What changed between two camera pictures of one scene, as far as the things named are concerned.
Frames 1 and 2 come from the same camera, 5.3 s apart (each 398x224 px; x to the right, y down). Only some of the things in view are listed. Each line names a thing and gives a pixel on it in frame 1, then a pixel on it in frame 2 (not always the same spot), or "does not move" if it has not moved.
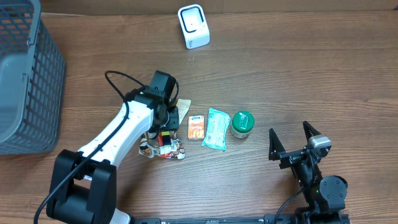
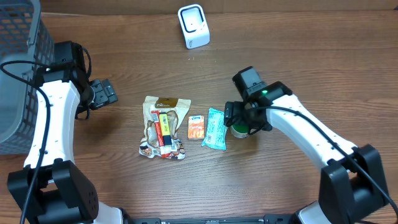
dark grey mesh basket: [32, 81] does not move
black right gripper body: [305, 173] to [237, 112]
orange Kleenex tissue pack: [196, 127] does not move
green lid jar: [242, 122] does not move
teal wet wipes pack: [216, 129] does not move
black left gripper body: [173, 121] to [104, 92]
